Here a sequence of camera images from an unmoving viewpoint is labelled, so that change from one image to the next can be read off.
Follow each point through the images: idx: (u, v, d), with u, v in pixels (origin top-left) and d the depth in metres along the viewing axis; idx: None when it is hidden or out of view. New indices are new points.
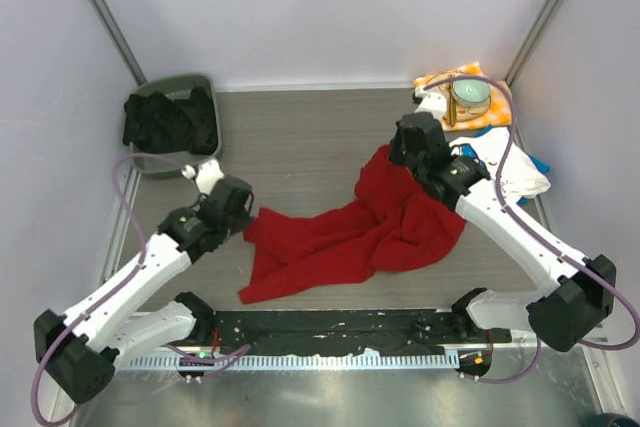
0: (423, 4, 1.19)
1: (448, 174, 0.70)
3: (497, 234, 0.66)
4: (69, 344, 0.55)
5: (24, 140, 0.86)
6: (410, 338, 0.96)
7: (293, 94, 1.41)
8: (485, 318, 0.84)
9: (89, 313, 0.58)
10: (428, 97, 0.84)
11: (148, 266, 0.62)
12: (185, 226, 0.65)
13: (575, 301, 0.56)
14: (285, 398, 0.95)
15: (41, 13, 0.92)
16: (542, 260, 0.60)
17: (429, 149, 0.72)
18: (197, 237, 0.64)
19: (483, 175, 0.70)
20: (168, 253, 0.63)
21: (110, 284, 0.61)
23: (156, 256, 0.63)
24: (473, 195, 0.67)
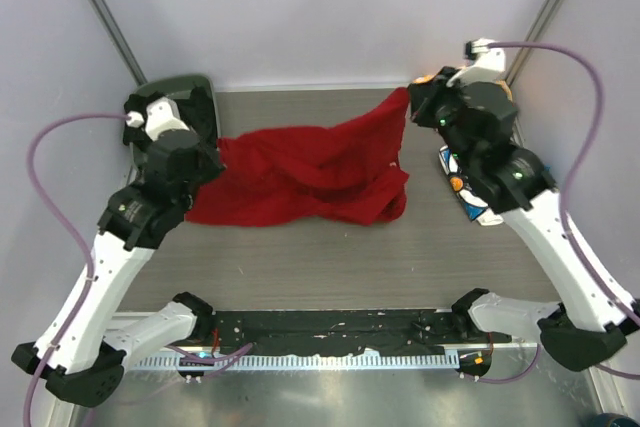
0: (423, 5, 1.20)
1: (510, 175, 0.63)
3: (548, 255, 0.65)
4: (50, 376, 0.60)
5: (24, 138, 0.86)
6: (410, 338, 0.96)
7: (293, 93, 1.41)
8: (487, 322, 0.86)
9: (58, 343, 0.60)
10: (486, 53, 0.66)
11: (100, 278, 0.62)
12: (127, 215, 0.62)
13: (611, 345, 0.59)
14: (285, 398, 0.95)
15: (42, 12, 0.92)
16: (592, 301, 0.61)
17: (489, 141, 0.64)
18: (141, 225, 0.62)
19: (548, 184, 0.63)
20: (114, 258, 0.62)
21: (71, 304, 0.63)
23: (104, 264, 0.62)
24: (537, 213, 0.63)
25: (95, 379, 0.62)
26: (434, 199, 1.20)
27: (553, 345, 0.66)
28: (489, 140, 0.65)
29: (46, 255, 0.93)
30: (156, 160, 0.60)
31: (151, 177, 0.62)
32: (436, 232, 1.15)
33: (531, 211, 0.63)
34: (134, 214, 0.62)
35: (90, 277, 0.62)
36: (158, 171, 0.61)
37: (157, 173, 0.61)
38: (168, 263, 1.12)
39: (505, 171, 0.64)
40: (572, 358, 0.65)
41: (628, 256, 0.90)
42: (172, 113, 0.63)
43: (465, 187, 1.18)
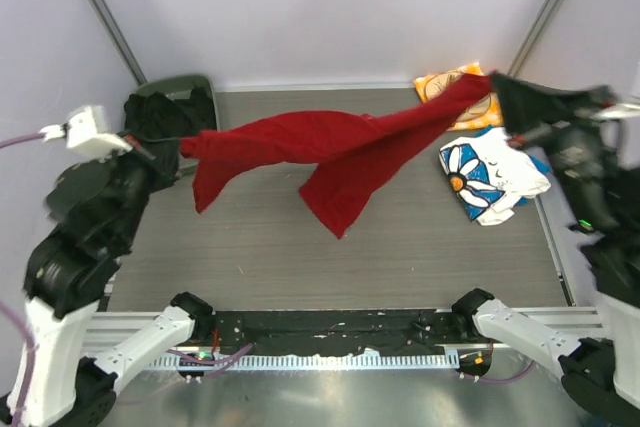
0: (422, 5, 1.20)
1: None
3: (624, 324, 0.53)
4: None
5: (25, 139, 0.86)
6: (410, 338, 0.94)
7: (293, 94, 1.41)
8: (496, 332, 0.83)
9: (22, 406, 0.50)
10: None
11: (42, 344, 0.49)
12: (47, 278, 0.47)
13: None
14: (286, 398, 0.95)
15: (43, 13, 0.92)
16: None
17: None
18: (67, 286, 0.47)
19: None
20: (49, 321, 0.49)
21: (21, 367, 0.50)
23: (41, 328, 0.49)
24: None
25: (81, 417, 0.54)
26: (433, 200, 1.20)
27: (575, 392, 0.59)
28: None
29: None
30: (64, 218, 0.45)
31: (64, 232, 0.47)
32: (435, 232, 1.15)
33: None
34: (55, 283, 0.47)
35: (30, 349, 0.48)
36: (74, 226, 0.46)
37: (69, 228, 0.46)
38: (168, 263, 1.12)
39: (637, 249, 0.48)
40: (589, 407, 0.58)
41: None
42: (99, 128, 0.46)
43: (465, 187, 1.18)
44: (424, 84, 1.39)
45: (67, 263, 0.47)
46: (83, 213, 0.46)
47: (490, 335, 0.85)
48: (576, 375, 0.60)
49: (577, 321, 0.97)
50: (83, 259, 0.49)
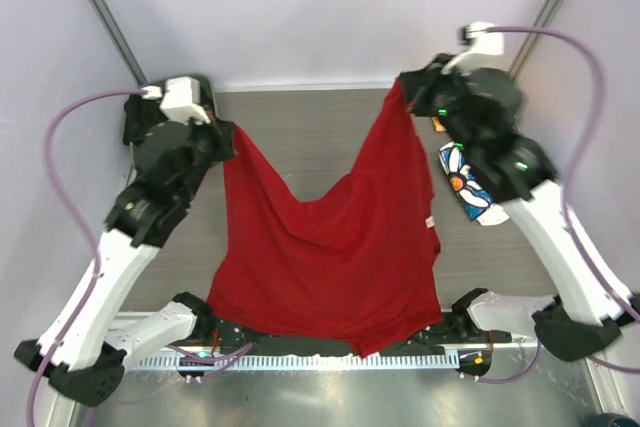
0: (422, 6, 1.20)
1: (511, 164, 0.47)
3: (545, 252, 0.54)
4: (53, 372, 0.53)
5: (25, 140, 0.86)
6: (410, 338, 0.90)
7: (295, 94, 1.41)
8: (490, 323, 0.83)
9: (63, 339, 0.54)
10: (483, 36, 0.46)
11: (107, 273, 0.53)
12: (132, 212, 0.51)
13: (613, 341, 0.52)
14: (285, 398, 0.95)
15: (42, 13, 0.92)
16: (590, 297, 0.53)
17: (497, 128, 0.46)
18: (149, 224, 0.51)
19: (550, 170, 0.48)
20: (122, 253, 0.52)
21: (75, 299, 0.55)
23: (109, 259, 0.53)
24: (539, 204, 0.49)
25: (104, 372, 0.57)
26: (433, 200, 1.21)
27: (544, 337, 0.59)
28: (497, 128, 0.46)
29: (49, 257, 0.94)
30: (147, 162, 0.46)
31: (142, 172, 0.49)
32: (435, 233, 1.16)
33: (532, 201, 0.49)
34: (138, 216, 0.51)
35: (98, 272, 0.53)
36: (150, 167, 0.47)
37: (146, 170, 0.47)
38: (169, 263, 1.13)
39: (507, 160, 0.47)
40: (557, 351, 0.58)
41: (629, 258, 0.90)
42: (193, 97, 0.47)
43: (465, 187, 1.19)
44: None
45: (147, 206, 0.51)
46: (167, 162, 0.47)
47: (490, 327, 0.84)
48: (544, 321, 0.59)
49: None
50: (159, 202, 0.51)
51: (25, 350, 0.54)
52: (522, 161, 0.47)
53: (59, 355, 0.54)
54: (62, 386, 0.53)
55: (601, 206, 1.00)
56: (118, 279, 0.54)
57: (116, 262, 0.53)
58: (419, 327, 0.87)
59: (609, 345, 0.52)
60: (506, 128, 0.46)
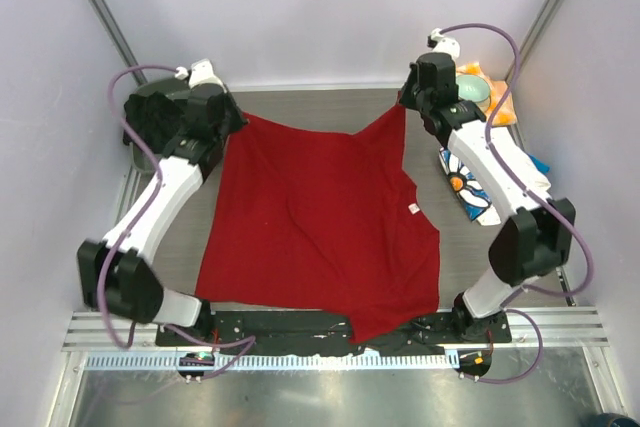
0: (422, 6, 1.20)
1: (448, 112, 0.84)
3: (481, 169, 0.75)
4: (122, 258, 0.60)
5: (24, 139, 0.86)
6: (410, 338, 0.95)
7: (295, 94, 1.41)
8: (480, 307, 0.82)
9: (130, 230, 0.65)
10: (444, 41, 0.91)
11: (168, 184, 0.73)
12: (186, 148, 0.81)
13: (528, 229, 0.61)
14: (285, 398, 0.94)
15: (41, 12, 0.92)
16: (508, 193, 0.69)
17: (437, 87, 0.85)
18: (200, 154, 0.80)
19: (479, 117, 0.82)
20: (180, 172, 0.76)
21: (136, 209, 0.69)
23: (169, 176, 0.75)
24: (463, 132, 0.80)
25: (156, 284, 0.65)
26: (433, 200, 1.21)
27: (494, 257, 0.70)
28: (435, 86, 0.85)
29: (49, 256, 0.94)
30: (198, 110, 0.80)
31: (195, 128, 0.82)
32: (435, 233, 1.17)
33: (460, 130, 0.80)
34: (191, 151, 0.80)
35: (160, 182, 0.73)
36: (201, 117, 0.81)
37: (201, 120, 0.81)
38: (169, 263, 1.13)
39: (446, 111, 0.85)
40: (503, 268, 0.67)
41: (628, 257, 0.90)
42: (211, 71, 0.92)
43: (465, 187, 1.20)
44: None
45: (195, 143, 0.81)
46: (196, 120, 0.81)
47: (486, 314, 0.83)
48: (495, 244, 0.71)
49: (576, 321, 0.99)
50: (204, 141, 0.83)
51: (90, 246, 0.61)
52: (456, 109, 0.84)
53: (128, 243, 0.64)
54: (128, 269, 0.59)
55: (601, 205, 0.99)
56: (173, 194, 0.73)
57: (174, 180, 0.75)
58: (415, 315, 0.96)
59: (526, 232, 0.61)
60: (440, 93, 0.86)
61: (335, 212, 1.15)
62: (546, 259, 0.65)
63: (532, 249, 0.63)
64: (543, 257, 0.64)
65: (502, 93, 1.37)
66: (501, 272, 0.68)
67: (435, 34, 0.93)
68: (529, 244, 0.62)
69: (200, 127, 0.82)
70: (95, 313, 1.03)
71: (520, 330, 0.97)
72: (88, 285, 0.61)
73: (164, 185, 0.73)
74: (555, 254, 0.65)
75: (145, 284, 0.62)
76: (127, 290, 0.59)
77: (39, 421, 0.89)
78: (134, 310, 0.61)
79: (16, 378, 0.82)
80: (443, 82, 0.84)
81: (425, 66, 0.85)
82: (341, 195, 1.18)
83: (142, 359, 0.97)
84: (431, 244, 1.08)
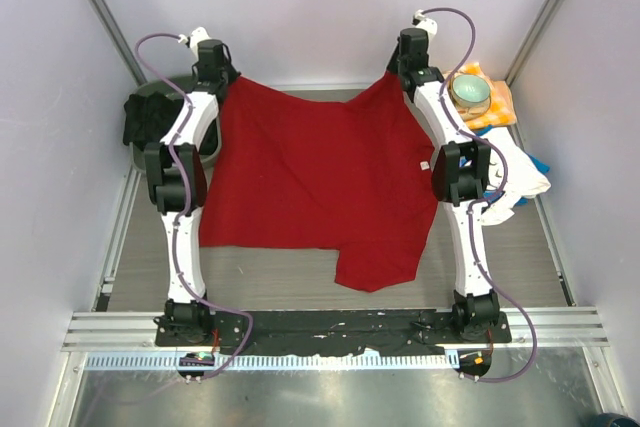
0: (422, 7, 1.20)
1: (417, 73, 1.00)
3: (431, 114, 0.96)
4: (182, 152, 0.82)
5: (25, 140, 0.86)
6: (410, 338, 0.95)
7: (295, 94, 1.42)
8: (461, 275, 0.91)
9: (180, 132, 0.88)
10: (424, 21, 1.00)
11: (197, 106, 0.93)
12: (203, 85, 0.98)
13: (452, 156, 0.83)
14: (286, 398, 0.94)
15: (42, 13, 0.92)
16: (447, 133, 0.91)
17: (411, 54, 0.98)
18: (214, 89, 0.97)
19: (439, 77, 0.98)
20: (203, 98, 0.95)
21: (176, 123, 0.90)
23: (196, 101, 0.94)
24: (426, 88, 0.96)
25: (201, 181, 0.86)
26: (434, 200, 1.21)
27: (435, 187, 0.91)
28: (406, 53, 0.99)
29: (49, 257, 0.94)
30: (206, 56, 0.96)
31: (205, 72, 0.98)
32: (434, 233, 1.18)
33: (423, 86, 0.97)
34: (207, 87, 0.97)
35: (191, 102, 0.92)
36: (210, 63, 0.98)
37: (209, 66, 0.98)
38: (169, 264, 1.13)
39: (415, 72, 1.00)
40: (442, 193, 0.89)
41: (628, 257, 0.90)
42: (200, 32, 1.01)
43: None
44: None
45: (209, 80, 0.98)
46: (212, 63, 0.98)
47: (472, 286, 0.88)
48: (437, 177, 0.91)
49: (576, 321, 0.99)
50: (215, 79, 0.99)
51: (154, 145, 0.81)
52: (422, 71, 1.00)
53: (180, 141, 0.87)
54: (190, 156, 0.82)
55: (601, 204, 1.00)
56: (205, 109, 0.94)
57: (201, 101, 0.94)
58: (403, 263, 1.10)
59: (451, 158, 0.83)
60: (411, 58, 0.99)
61: (334, 173, 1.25)
62: (470, 183, 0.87)
63: (457, 173, 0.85)
64: (468, 182, 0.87)
65: (502, 93, 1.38)
66: (437, 191, 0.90)
67: (418, 14, 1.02)
68: (453, 167, 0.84)
69: (209, 71, 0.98)
70: (95, 313, 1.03)
71: (520, 330, 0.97)
72: (153, 179, 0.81)
73: (194, 106, 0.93)
74: (476, 181, 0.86)
75: (199, 171, 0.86)
76: (192, 176, 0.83)
77: (39, 421, 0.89)
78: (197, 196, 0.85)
79: (16, 378, 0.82)
80: (415, 50, 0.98)
81: (402, 35, 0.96)
82: (340, 154, 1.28)
83: (142, 360, 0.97)
84: (429, 198, 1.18)
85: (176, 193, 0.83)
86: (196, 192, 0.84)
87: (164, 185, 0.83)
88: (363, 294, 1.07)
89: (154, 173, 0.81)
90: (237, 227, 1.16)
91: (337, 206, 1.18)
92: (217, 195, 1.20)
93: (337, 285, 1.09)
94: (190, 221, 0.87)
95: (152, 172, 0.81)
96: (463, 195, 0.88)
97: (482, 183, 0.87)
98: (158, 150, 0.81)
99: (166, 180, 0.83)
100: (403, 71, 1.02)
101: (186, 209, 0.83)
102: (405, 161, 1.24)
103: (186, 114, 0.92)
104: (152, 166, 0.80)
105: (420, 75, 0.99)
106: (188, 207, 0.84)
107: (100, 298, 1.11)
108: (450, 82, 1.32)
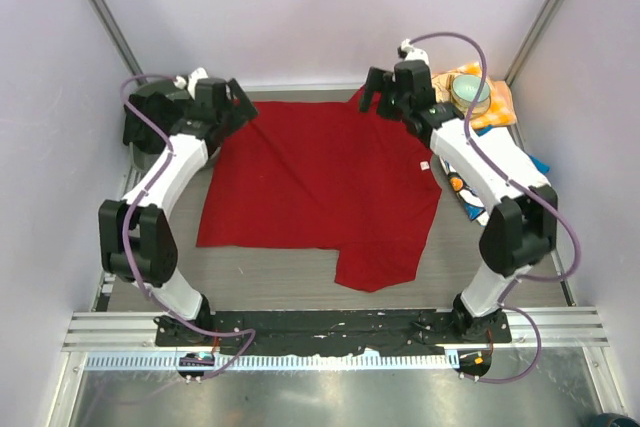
0: (422, 7, 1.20)
1: (427, 112, 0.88)
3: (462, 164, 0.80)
4: (142, 215, 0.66)
5: (24, 140, 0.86)
6: (410, 338, 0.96)
7: (295, 94, 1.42)
8: (477, 305, 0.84)
9: (148, 189, 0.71)
10: (412, 51, 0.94)
11: (178, 155, 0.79)
12: (191, 126, 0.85)
13: (513, 216, 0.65)
14: (286, 398, 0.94)
15: (43, 12, 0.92)
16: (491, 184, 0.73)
17: (414, 90, 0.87)
18: (204, 131, 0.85)
19: (458, 113, 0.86)
20: (188, 145, 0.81)
21: (149, 173, 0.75)
23: (178, 148, 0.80)
24: (443, 132, 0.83)
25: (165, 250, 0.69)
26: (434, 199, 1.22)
27: (489, 255, 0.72)
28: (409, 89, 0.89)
29: (49, 257, 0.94)
30: (203, 92, 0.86)
31: (201, 112, 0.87)
32: (434, 233, 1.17)
33: (440, 130, 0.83)
34: (196, 129, 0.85)
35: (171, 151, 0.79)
36: (206, 101, 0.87)
37: (206, 105, 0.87)
38: None
39: (425, 112, 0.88)
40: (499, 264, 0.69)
41: (628, 256, 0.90)
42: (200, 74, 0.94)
43: (465, 187, 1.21)
44: None
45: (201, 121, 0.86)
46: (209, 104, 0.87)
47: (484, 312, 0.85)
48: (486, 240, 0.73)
49: (576, 321, 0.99)
50: (207, 121, 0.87)
51: (112, 204, 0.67)
52: (434, 110, 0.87)
53: (146, 201, 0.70)
54: (151, 229, 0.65)
55: (601, 204, 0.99)
56: (186, 161, 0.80)
57: (185, 149, 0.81)
58: (405, 259, 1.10)
59: (512, 218, 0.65)
60: (416, 97, 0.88)
61: (333, 172, 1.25)
62: (536, 246, 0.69)
63: (520, 236, 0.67)
64: (534, 245, 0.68)
65: (503, 93, 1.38)
66: (493, 261, 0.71)
67: (404, 45, 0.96)
68: (516, 229, 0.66)
69: (206, 112, 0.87)
70: (95, 313, 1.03)
71: (520, 330, 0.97)
72: (107, 242, 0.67)
73: (176, 154, 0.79)
74: (543, 241, 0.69)
75: (164, 244, 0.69)
76: (152, 247, 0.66)
77: (38, 421, 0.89)
78: (156, 274, 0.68)
79: (16, 378, 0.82)
80: (418, 86, 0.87)
81: (399, 71, 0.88)
82: (339, 153, 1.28)
83: (142, 360, 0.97)
84: (430, 196, 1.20)
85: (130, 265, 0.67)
86: (152, 267, 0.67)
87: (120, 253, 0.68)
88: (363, 294, 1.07)
89: (108, 237, 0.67)
90: (239, 227, 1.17)
91: (336, 206, 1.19)
92: (216, 197, 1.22)
93: (337, 285, 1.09)
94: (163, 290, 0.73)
95: (106, 235, 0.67)
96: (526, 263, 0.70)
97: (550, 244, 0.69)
98: (116, 212, 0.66)
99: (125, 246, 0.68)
100: (411, 114, 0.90)
101: (141, 288, 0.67)
102: (406, 162, 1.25)
103: (164, 163, 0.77)
104: (107, 230, 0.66)
105: (431, 115, 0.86)
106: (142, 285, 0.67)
107: (100, 298, 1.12)
108: (450, 82, 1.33)
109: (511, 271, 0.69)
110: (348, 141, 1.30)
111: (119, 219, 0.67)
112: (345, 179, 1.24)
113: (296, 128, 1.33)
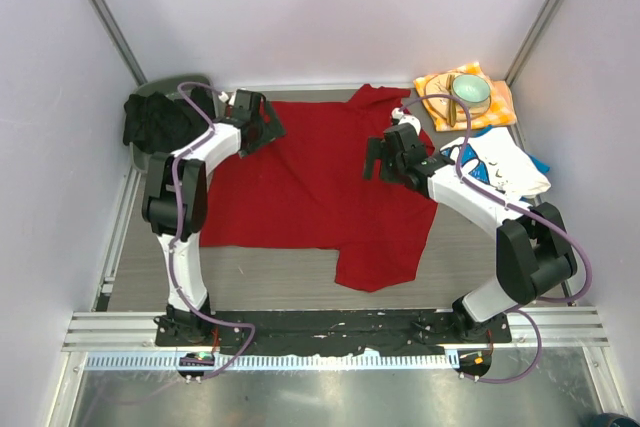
0: (423, 6, 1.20)
1: (419, 165, 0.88)
3: (463, 202, 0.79)
4: (189, 165, 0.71)
5: (24, 140, 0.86)
6: (410, 338, 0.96)
7: (295, 94, 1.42)
8: (483, 311, 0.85)
9: (193, 149, 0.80)
10: (403, 118, 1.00)
11: (218, 132, 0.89)
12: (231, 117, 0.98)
13: (518, 238, 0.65)
14: (286, 399, 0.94)
15: (42, 12, 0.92)
16: (490, 211, 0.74)
17: (405, 149, 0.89)
18: (241, 122, 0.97)
19: (448, 161, 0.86)
20: (227, 128, 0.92)
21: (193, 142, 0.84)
23: (220, 129, 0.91)
24: (437, 176, 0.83)
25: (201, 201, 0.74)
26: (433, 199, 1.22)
27: (507, 285, 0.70)
28: (401, 148, 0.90)
29: (49, 257, 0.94)
30: (243, 96, 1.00)
31: (238, 113, 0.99)
32: (434, 233, 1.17)
33: (434, 176, 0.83)
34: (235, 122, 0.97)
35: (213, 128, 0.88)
36: (243, 105, 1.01)
37: (243, 107, 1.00)
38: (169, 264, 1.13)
39: (418, 165, 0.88)
40: (519, 291, 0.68)
41: (630, 256, 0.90)
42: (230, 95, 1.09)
43: None
44: (424, 84, 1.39)
45: (240, 116, 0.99)
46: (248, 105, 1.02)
47: (486, 318, 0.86)
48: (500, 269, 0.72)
49: (576, 321, 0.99)
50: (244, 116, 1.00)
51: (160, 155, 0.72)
52: (426, 161, 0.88)
53: (192, 157, 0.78)
54: (196, 173, 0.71)
55: (602, 204, 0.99)
56: (226, 139, 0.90)
57: (224, 131, 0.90)
58: (405, 256, 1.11)
59: (517, 240, 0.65)
60: (407, 156, 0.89)
61: (333, 172, 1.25)
62: (553, 267, 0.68)
63: (533, 259, 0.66)
64: (550, 266, 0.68)
65: (503, 93, 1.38)
66: (512, 291, 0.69)
67: (396, 114, 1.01)
68: (526, 252, 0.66)
69: (242, 113, 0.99)
70: (95, 313, 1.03)
71: (520, 330, 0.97)
72: (150, 188, 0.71)
73: (216, 132, 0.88)
74: (560, 261, 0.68)
75: (203, 196, 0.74)
76: (191, 196, 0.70)
77: (38, 421, 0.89)
78: (193, 221, 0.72)
79: (16, 378, 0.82)
80: (408, 144, 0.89)
81: (388, 134, 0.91)
82: (339, 153, 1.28)
83: (142, 360, 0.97)
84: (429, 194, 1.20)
85: (168, 213, 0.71)
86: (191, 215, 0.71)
87: (159, 201, 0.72)
88: (362, 294, 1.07)
89: (150, 185, 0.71)
90: (238, 226, 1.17)
91: (336, 205, 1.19)
92: (216, 197, 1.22)
93: (337, 285, 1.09)
94: (186, 246, 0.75)
95: (151, 180, 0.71)
96: (549, 286, 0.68)
97: (567, 263, 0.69)
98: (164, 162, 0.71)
99: (166, 195, 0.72)
100: (405, 169, 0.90)
101: (177, 235, 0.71)
102: None
103: (207, 136, 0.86)
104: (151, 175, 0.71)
105: (424, 166, 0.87)
106: (180, 232, 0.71)
107: (100, 298, 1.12)
108: (451, 82, 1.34)
109: (534, 296, 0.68)
110: (347, 141, 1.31)
111: (167, 167, 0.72)
112: (345, 178, 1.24)
113: (296, 128, 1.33)
